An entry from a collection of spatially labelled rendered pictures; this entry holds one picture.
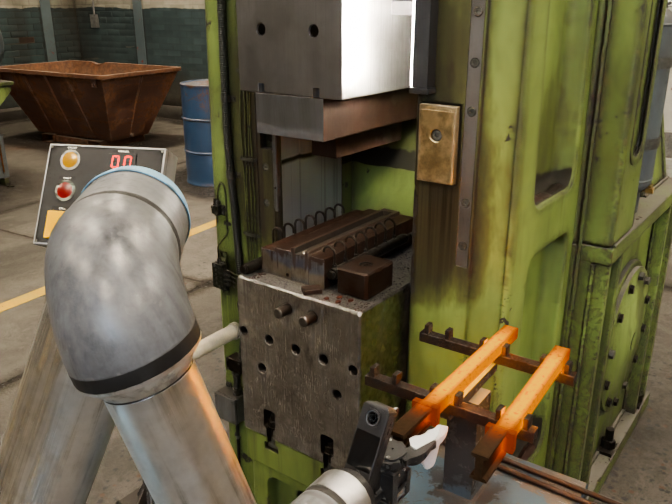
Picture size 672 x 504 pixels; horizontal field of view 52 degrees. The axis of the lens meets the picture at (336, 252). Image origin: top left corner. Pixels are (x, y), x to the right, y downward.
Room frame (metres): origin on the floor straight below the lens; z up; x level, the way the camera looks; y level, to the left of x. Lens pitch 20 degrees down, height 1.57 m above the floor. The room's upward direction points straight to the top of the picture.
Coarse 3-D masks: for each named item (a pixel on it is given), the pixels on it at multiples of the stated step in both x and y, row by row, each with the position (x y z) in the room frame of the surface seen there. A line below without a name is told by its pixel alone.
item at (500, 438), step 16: (560, 352) 1.15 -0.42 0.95; (544, 368) 1.09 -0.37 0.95; (560, 368) 1.11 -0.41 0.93; (528, 384) 1.03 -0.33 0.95; (544, 384) 1.03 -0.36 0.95; (528, 400) 0.98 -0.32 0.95; (512, 416) 0.94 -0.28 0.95; (496, 432) 0.88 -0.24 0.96; (512, 432) 0.88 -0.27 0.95; (480, 448) 0.84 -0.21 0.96; (496, 448) 0.84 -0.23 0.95; (512, 448) 0.88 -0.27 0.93; (480, 464) 0.82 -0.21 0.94; (496, 464) 0.85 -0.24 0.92; (480, 480) 0.82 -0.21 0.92
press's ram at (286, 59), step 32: (256, 0) 1.63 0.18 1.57; (288, 0) 1.58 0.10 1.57; (320, 0) 1.52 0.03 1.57; (352, 0) 1.52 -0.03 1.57; (384, 0) 1.62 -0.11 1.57; (256, 32) 1.63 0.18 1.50; (288, 32) 1.58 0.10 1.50; (320, 32) 1.52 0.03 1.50; (352, 32) 1.52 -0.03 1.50; (384, 32) 1.62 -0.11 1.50; (256, 64) 1.63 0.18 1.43; (288, 64) 1.58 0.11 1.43; (320, 64) 1.52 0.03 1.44; (352, 64) 1.52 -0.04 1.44; (384, 64) 1.62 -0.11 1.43; (320, 96) 1.52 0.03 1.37; (352, 96) 1.52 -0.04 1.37
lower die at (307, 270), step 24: (360, 216) 1.87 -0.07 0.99; (384, 216) 1.84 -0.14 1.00; (408, 216) 1.86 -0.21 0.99; (288, 240) 1.69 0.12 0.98; (312, 240) 1.63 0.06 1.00; (336, 240) 1.64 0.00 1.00; (360, 240) 1.66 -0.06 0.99; (408, 240) 1.84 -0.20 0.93; (264, 264) 1.63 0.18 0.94; (288, 264) 1.59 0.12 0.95; (312, 264) 1.54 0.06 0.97
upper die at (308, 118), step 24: (264, 96) 1.62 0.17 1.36; (288, 96) 1.58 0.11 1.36; (384, 96) 1.72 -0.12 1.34; (408, 96) 1.81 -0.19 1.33; (264, 120) 1.62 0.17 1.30; (288, 120) 1.58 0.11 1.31; (312, 120) 1.54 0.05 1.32; (336, 120) 1.56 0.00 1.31; (360, 120) 1.64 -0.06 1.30; (384, 120) 1.72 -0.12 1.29
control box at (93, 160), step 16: (64, 144) 1.85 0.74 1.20; (48, 160) 1.84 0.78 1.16; (80, 160) 1.82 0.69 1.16; (96, 160) 1.81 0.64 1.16; (128, 160) 1.79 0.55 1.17; (144, 160) 1.79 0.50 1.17; (160, 160) 1.78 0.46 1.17; (176, 160) 1.85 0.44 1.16; (48, 176) 1.81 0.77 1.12; (64, 176) 1.81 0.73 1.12; (80, 176) 1.80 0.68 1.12; (48, 192) 1.79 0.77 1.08; (80, 192) 1.77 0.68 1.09; (48, 208) 1.77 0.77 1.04; (64, 208) 1.76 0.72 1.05
